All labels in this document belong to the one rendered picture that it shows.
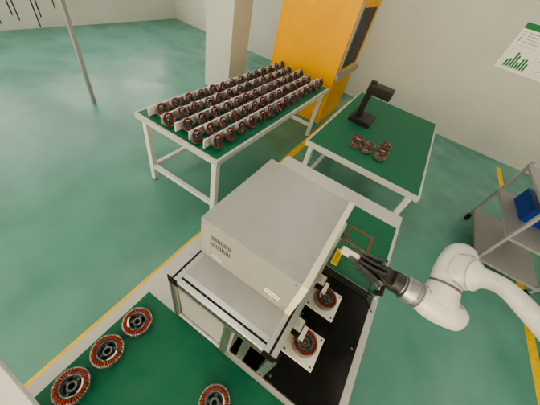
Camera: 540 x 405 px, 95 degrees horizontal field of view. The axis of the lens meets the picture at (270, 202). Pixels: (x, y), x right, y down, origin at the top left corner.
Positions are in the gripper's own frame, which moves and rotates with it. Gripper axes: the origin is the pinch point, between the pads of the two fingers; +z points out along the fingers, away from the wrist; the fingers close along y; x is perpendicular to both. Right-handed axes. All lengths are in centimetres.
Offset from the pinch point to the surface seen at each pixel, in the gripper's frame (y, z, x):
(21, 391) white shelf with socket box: -80, 48, -1
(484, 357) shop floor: 91, -149, -122
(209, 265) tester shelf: -31, 40, -10
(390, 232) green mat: 79, -27, -47
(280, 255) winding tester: -24.1, 19.5, 10.0
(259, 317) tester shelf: -34.9, 15.4, -10.2
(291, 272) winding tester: -26.8, 14.1, 10.0
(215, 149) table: 63, 116, -47
